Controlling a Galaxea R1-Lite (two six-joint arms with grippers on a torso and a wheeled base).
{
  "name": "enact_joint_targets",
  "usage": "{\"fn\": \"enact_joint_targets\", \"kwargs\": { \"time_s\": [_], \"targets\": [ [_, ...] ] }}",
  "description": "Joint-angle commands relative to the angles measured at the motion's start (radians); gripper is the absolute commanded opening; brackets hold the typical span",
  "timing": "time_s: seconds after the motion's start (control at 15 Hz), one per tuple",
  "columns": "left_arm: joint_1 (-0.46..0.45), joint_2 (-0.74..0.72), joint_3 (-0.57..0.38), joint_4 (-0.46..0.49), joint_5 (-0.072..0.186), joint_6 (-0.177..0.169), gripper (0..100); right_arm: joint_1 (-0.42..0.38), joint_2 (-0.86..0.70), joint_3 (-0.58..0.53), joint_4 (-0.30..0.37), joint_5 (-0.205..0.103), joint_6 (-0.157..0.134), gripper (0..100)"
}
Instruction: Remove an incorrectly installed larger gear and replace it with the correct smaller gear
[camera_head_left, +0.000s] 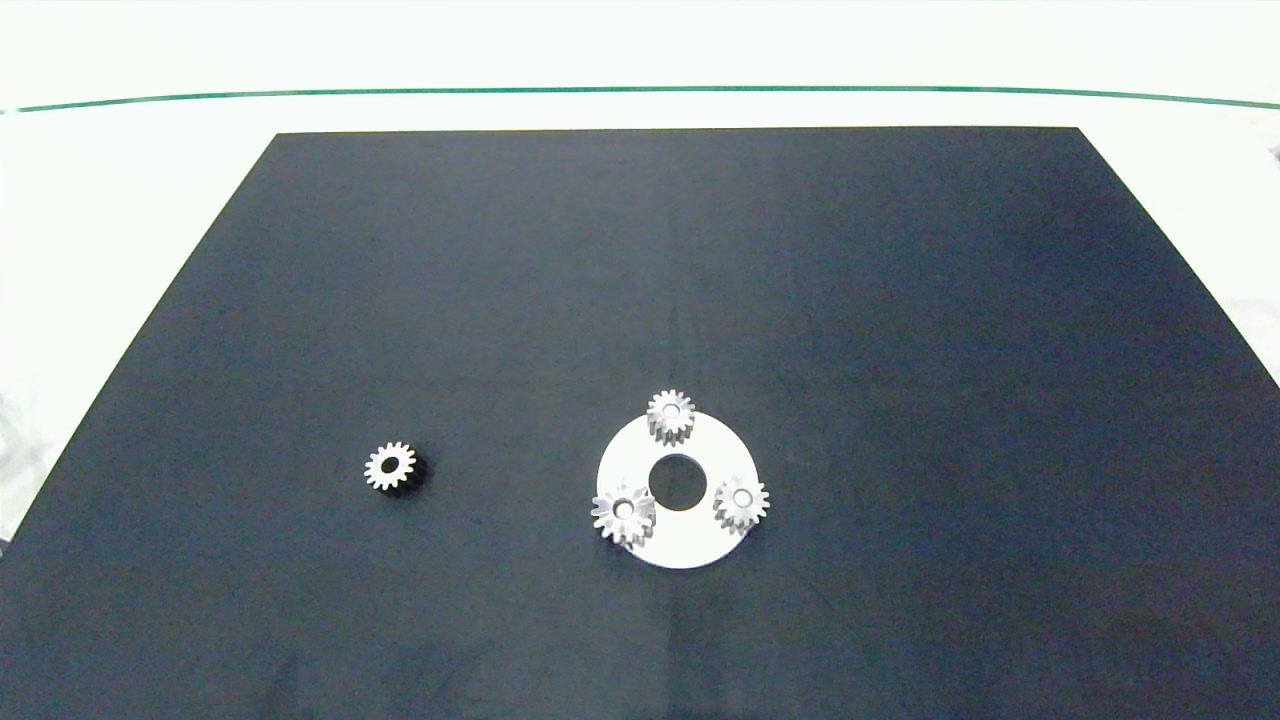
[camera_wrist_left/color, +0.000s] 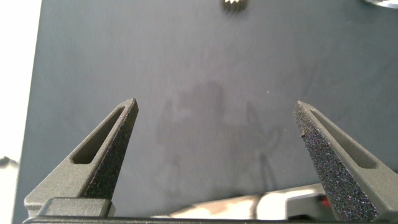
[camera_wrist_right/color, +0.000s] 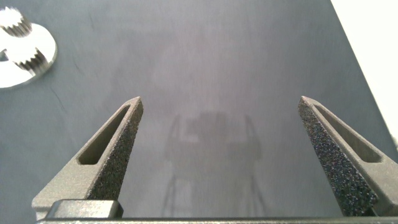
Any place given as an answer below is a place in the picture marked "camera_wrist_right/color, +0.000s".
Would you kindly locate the round white plate with pins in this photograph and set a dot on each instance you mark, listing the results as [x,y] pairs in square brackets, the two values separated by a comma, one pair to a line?
[42,40]

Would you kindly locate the small steel gear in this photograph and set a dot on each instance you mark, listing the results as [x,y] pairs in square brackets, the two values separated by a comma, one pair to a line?
[26,56]
[12,18]

